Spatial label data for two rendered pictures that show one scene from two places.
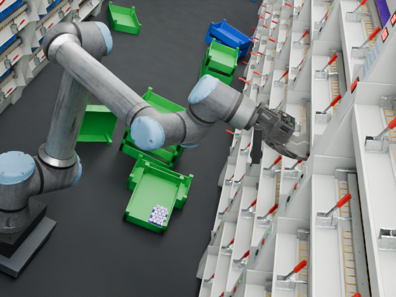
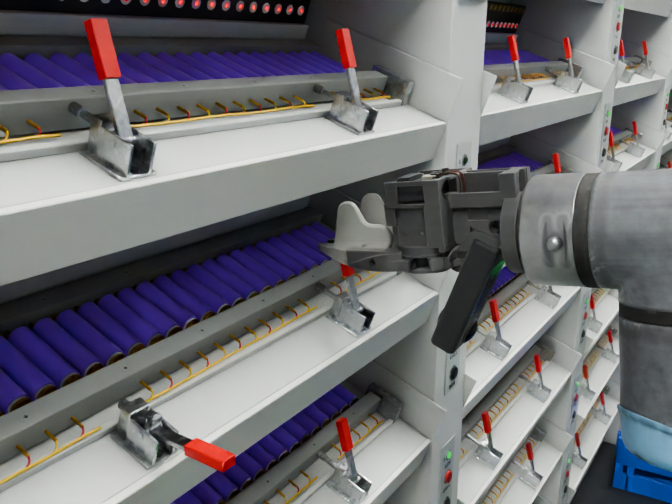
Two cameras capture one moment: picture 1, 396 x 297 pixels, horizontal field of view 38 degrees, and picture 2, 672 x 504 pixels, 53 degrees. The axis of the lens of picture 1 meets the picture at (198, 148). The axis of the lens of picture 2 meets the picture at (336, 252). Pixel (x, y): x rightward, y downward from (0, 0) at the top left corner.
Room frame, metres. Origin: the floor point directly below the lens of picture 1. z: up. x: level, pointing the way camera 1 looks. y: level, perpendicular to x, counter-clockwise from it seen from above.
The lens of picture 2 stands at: (1.91, 0.11, 1.23)
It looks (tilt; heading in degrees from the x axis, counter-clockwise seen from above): 17 degrees down; 217
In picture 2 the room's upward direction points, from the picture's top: straight up
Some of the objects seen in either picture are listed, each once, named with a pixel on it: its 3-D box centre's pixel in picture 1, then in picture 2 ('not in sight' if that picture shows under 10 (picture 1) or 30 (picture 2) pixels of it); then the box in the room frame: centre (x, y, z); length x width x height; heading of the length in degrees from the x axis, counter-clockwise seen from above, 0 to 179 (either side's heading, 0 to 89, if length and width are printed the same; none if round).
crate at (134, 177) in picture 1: (159, 181); not in sight; (2.31, 0.11, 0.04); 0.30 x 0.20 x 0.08; 94
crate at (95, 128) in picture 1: (86, 125); not in sight; (2.42, 0.57, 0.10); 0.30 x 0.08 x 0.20; 128
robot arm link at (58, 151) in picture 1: (70, 112); not in sight; (1.74, 0.49, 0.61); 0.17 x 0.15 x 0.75; 143
